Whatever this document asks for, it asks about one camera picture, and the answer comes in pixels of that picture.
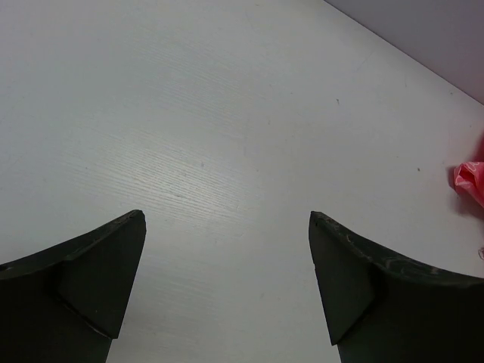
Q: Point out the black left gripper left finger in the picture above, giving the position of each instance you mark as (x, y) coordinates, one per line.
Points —
(67, 303)

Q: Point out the pink hooded jacket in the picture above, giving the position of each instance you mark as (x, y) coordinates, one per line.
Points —
(468, 176)

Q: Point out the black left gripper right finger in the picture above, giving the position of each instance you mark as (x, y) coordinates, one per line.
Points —
(382, 306)

